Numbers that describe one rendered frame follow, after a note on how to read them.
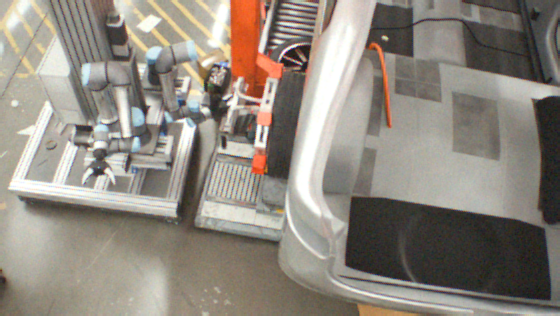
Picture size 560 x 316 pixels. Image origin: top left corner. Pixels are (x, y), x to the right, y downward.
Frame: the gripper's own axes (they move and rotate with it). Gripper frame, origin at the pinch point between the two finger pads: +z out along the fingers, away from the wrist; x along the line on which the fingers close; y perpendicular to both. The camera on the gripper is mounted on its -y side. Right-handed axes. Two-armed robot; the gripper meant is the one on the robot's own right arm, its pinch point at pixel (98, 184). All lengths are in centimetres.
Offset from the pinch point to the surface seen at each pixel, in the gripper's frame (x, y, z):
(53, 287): 46, 131, 4
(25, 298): 65, 134, 10
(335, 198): -124, 16, 4
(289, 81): -103, -8, -60
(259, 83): -100, 43, -103
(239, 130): -75, 14, -41
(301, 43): -143, 54, -158
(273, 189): -109, 87, -44
